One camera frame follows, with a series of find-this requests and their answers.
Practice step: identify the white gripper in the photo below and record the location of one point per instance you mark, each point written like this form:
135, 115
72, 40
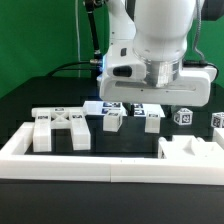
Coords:
128, 79

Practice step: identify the white chair seat part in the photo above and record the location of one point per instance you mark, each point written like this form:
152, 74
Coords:
188, 147

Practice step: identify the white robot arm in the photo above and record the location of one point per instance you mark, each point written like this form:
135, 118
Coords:
148, 41

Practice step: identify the white sheet with tags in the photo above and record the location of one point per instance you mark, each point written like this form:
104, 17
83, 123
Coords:
140, 110

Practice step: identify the white tagged cube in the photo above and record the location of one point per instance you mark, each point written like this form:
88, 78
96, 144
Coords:
183, 116
217, 120

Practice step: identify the white tagged cube right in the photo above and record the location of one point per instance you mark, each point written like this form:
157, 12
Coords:
217, 120

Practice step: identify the white U-shaped fence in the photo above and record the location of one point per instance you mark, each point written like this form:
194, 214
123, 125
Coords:
15, 163

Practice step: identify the white chair back frame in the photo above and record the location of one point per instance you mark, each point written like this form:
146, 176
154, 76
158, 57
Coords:
58, 118

